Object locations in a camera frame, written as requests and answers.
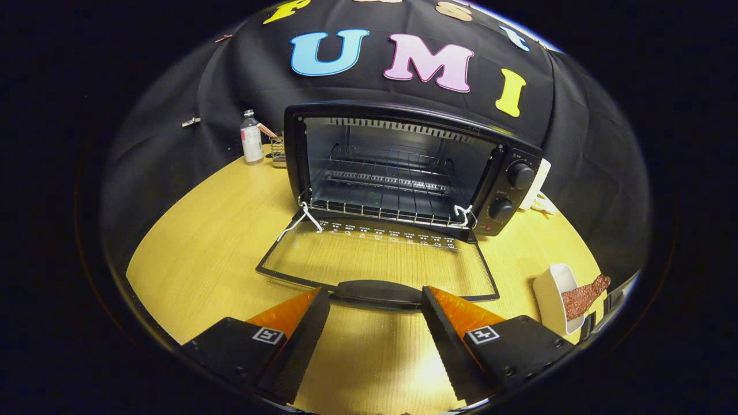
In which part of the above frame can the black backdrop cloth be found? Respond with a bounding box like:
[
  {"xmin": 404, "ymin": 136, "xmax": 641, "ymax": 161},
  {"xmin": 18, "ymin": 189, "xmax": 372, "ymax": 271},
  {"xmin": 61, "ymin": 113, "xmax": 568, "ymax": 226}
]
[{"xmin": 101, "ymin": 0, "xmax": 652, "ymax": 289}]

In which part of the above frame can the black toaster oven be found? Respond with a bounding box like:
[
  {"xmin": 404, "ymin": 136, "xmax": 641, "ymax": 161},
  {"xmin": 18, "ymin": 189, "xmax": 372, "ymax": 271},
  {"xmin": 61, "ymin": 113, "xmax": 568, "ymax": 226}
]
[{"xmin": 255, "ymin": 101, "xmax": 544, "ymax": 312}]

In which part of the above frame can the white pop-up toaster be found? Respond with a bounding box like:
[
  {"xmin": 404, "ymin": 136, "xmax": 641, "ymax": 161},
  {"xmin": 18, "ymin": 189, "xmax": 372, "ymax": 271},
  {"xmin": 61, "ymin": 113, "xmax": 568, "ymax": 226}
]
[{"xmin": 519, "ymin": 159, "xmax": 552, "ymax": 211}]

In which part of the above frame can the clear plastic bottle white label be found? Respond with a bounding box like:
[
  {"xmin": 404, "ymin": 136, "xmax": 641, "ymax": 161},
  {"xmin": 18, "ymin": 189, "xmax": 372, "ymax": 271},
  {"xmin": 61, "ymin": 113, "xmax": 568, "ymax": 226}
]
[{"xmin": 240, "ymin": 110, "xmax": 264, "ymax": 165}]

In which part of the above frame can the white food dish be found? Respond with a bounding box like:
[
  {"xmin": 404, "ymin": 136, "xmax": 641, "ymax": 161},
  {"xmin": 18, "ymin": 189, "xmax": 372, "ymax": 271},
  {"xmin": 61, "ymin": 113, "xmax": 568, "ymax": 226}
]
[{"xmin": 532, "ymin": 263, "xmax": 586, "ymax": 336}]

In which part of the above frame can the brown meat piece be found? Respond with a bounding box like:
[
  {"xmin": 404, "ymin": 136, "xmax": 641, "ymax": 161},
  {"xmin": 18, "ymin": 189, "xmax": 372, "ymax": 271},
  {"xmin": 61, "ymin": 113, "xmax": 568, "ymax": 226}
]
[{"xmin": 561, "ymin": 274, "xmax": 611, "ymax": 322}]

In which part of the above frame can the wire mesh basket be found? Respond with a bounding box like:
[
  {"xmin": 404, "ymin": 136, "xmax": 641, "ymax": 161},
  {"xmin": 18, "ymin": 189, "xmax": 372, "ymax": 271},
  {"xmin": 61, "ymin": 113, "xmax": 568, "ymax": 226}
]
[{"xmin": 270, "ymin": 131, "xmax": 287, "ymax": 169}]

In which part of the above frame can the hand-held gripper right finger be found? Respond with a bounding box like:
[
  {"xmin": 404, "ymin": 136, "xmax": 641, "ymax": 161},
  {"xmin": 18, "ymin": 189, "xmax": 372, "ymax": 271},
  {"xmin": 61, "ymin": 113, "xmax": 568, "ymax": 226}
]
[{"xmin": 421, "ymin": 285, "xmax": 576, "ymax": 404}]

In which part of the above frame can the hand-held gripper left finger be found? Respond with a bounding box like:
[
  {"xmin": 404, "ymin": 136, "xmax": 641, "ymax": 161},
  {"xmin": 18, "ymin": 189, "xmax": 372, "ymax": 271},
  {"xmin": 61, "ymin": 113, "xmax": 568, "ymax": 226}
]
[{"xmin": 182, "ymin": 287, "xmax": 331, "ymax": 406}]

